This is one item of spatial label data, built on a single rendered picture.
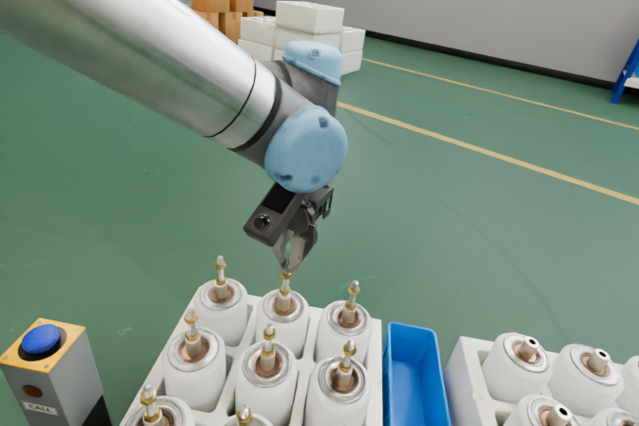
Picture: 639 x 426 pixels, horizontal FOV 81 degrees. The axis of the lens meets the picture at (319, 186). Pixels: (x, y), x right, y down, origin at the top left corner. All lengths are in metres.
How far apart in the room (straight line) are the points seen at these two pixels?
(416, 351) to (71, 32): 0.89
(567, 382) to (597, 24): 4.82
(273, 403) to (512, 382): 0.40
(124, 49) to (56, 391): 0.50
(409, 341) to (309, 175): 0.69
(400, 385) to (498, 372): 0.26
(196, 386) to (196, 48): 0.51
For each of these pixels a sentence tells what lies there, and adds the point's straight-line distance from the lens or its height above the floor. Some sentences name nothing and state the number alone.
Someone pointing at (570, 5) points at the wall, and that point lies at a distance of 5.41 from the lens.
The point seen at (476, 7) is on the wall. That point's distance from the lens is 5.57.
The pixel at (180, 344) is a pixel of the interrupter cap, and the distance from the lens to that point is 0.67.
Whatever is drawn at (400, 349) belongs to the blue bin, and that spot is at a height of 0.04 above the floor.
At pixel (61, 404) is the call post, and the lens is 0.68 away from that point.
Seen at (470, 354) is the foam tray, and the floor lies 0.18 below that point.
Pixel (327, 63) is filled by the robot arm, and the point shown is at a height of 0.69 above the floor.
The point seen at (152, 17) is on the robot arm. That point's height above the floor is 0.75.
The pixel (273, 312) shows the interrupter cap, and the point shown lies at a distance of 0.70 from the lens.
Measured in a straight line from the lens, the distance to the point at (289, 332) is 0.70.
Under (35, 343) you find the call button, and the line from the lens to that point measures 0.63.
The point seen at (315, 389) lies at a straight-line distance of 0.63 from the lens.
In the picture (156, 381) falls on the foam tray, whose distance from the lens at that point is 0.73.
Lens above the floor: 0.78
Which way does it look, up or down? 30 degrees down
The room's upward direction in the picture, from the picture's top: 8 degrees clockwise
